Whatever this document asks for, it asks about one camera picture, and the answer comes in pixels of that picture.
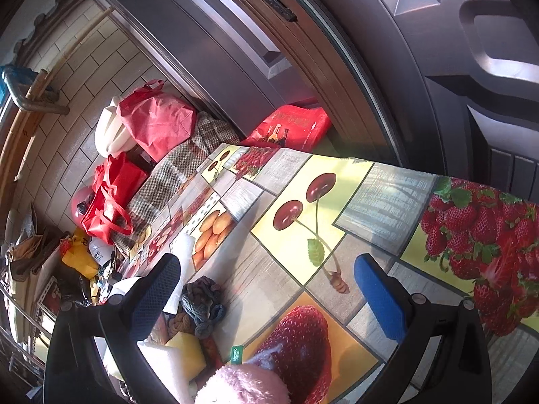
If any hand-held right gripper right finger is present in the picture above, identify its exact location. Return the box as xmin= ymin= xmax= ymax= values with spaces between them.
xmin=354 ymin=254 xmax=493 ymax=404

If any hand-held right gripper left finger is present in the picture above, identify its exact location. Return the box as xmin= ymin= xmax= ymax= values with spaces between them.
xmin=44 ymin=253 xmax=183 ymax=404

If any multicolour braided rope coaster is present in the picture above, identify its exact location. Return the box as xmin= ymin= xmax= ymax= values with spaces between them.
xmin=168 ymin=275 xmax=228 ymax=340

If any white foam sheet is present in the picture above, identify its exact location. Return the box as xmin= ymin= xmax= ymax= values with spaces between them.
xmin=162 ymin=236 xmax=197 ymax=314

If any pink plush toy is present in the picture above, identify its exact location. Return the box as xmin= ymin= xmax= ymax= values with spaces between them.
xmin=196 ymin=364 xmax=292 ymax=404

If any white helmet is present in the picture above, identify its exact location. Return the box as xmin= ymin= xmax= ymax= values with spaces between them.
xmin=86 ymin=238 xmax=115 ymax=267

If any pale yellow sponge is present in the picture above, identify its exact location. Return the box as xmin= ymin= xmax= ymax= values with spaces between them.
xmin=165 ymin=332 xmax=207 ymax=381

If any yellow bag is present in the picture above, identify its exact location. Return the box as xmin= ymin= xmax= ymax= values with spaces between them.
xmin=61 ymin=229 xmax=100 ymax=279

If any fruit print tablecloth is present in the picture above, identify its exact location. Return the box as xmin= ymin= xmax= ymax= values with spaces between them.
xmin=122 ymin=143 xmax=539 ymax=404

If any red tote bag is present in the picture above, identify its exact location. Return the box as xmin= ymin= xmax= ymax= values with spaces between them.
xmin=82 ymin=153 xmax=149 ymax=245

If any red printed box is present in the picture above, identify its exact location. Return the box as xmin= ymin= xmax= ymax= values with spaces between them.
xmin=37 ymin=278 xmax=69 ymax=317

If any red helmet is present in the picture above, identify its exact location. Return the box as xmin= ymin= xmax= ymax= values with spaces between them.
xmin=70 ymin=187 xmax=97 ymax=229

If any plaid cloth covered bench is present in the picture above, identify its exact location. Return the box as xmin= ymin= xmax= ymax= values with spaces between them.
xmin=125 ymin=111 xmax=242 ymax=254

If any dark box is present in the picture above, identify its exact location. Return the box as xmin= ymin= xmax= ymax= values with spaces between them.
xmin=126 ymin=145 xmax=155 ymax=174

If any pile of cardboard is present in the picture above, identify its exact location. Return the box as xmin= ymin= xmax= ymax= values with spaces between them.
xmin=3 ymin=202 xmax=65 ymax=283

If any white foam roll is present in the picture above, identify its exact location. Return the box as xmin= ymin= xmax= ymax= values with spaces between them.
xmin=94 ymin=96 xmax=136 ymax=155

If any pink-red nonwoven bag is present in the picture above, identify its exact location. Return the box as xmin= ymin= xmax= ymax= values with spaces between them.
xmin=116 ymin=80 xmax=199 ymax=163

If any flat red printed bag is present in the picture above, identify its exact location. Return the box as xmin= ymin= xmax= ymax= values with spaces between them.
xmin=242 ymin=103 xmax=334 ymax=150

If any blue cloth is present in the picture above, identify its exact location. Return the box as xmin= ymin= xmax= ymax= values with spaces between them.
xmin=0 ymin=65 xmax=39 ymax=94

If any dark embossed door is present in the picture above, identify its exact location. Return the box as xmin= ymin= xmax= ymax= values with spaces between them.
xmin=290 ymin=0 xmax=539 ymax=203

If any bamboo pole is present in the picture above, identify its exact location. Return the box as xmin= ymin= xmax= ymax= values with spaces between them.
xmin=55 ymin=7 xmax=114 ymax=69

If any brown panelled door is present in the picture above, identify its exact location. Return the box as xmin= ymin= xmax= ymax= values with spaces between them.
xmin=67 ymin=0 xmax=397 ymax=165

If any wooden wall bracket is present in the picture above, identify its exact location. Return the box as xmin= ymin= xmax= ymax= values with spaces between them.
xmin=4 ymin=67 xmax=70 ymax=115

